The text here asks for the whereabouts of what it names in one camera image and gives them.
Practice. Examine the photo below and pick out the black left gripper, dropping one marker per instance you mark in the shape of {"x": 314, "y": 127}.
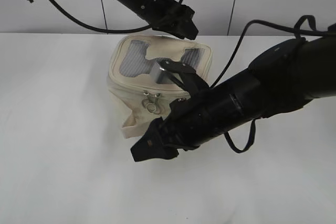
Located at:
{"x": 178, "y": 22}

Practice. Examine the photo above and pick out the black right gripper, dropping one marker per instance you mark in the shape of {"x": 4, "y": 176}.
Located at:
{"x": 187, "y": 127}

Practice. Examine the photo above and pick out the cream insulated lunch bag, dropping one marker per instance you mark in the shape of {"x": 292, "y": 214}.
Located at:
{"x": 131, "y": 86}

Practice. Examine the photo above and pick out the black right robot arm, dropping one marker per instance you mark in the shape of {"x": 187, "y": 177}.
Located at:
{"x": 282, "y": 79}

